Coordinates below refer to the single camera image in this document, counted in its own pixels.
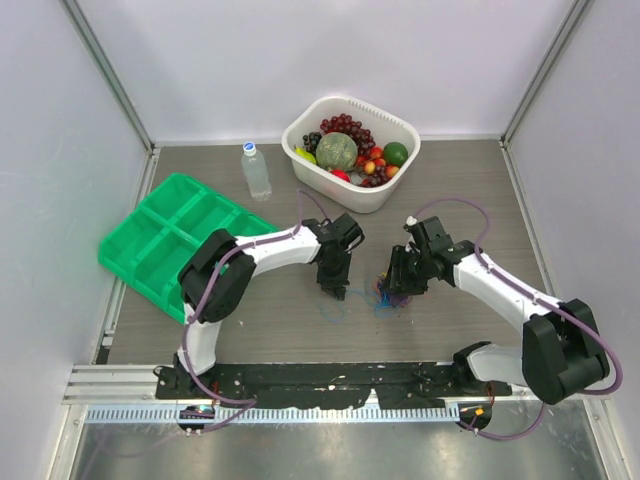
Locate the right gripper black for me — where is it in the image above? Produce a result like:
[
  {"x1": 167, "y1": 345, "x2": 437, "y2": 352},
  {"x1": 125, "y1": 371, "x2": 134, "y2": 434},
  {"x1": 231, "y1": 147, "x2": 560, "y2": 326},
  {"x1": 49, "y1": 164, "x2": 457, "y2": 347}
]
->
[{"x1": 381, "y1": 245, "x2": 431, "y2": 296}]

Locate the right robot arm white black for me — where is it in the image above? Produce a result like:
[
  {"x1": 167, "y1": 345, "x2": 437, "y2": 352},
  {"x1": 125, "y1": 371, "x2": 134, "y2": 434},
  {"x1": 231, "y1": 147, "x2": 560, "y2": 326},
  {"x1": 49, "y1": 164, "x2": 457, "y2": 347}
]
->
[{"x1": 381, "y1": 217, "x2": 610, "y2": 405}]

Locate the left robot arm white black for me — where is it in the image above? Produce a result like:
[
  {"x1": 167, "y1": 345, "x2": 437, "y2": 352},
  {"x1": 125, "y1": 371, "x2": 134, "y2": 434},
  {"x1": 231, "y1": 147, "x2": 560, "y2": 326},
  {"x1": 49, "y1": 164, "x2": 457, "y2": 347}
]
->
[{"x1": 167, "y1": 213, "x2": 365, "y2": 399}]

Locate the red apple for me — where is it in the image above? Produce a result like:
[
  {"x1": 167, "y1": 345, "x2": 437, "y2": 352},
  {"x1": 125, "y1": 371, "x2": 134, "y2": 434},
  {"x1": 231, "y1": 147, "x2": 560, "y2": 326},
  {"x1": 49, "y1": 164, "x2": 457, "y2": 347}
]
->
[{"x1": 330, "y1": 169, "x2": 351, "y2": 183}]

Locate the cherry cluster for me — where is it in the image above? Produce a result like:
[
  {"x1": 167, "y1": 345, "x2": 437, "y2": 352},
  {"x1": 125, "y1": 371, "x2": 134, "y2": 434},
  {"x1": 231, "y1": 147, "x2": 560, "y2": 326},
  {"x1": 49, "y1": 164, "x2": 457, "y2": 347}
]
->
[{"x1": 354, "y1": 146, "x2": 401, "y2": 188}]

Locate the clear water bottle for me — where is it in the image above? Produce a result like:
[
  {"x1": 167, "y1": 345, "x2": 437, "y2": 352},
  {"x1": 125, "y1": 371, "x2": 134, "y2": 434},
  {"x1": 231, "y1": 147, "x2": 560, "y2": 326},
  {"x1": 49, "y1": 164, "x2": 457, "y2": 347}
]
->
[{"x1": 241, "y1": 142, "x2": 272, "y2": 201}]

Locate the green lime fruit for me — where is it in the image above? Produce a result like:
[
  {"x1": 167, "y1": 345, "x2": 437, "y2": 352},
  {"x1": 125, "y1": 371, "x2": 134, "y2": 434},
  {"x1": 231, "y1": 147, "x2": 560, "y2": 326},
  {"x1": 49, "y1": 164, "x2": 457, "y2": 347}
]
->
[{"x1": 383, "y1": 142, "x2": 409, "y2": 167}]

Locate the green round melon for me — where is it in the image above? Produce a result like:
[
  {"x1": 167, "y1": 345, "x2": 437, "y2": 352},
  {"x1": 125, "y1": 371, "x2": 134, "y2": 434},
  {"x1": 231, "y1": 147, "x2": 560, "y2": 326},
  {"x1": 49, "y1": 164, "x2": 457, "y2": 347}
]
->
[{"x1": 315, "y1": 133, "x2": 358, "y2": 171}]

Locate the yellow banana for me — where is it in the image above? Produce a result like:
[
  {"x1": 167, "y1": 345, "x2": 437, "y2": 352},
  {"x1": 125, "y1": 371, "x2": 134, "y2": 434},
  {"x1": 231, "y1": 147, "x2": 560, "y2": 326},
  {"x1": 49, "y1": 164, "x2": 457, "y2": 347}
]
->
[{"x1": 295, "y1": 146, "x2": 317, "y2": 165}]

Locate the white plastic basket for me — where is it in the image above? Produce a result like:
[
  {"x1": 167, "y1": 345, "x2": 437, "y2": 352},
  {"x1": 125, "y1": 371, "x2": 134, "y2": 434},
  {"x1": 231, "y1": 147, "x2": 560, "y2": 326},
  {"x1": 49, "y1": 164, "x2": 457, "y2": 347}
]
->
[{"x1": 281, "y1": 95, "x2": 421, "y2": 213}]

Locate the dark grape bunch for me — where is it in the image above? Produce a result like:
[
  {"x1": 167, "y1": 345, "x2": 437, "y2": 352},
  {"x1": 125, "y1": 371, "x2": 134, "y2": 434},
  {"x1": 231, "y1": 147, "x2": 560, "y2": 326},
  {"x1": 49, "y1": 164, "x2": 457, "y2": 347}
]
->
[{"x1": 303, "y1": 131, "x2": 322, "y2": 154}]

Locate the red grape bunch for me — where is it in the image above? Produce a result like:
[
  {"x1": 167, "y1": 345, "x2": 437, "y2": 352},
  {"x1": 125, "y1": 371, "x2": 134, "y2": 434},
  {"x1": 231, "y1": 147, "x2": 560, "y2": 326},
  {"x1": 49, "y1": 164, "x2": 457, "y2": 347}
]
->
[{"x1": 320, "y1": 113, "x2": 376, "y2": 156}]

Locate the green compartment tray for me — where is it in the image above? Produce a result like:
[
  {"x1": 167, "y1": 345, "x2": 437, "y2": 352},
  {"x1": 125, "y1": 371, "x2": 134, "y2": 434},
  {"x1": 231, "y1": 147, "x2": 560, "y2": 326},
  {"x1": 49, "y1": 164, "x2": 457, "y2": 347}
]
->
[{"x1": 98, "y1": 173, "x2": 278, "y2": 324}]

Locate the slotted white cable duct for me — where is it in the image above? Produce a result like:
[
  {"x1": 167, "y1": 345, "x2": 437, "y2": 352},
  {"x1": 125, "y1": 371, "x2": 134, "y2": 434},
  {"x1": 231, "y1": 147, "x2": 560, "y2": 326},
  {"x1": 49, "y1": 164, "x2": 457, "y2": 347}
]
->
[{"x1": 85, "y1": 403, "x2": 460, "y2": 425}]

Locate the aluminium frame rail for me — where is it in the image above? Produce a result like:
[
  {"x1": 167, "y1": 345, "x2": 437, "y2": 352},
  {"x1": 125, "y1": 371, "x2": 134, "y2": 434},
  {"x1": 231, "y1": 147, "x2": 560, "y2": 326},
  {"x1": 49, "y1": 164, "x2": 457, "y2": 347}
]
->
[{"x1": 63, "y1": 363, "x2": 176, "y2": 404}]

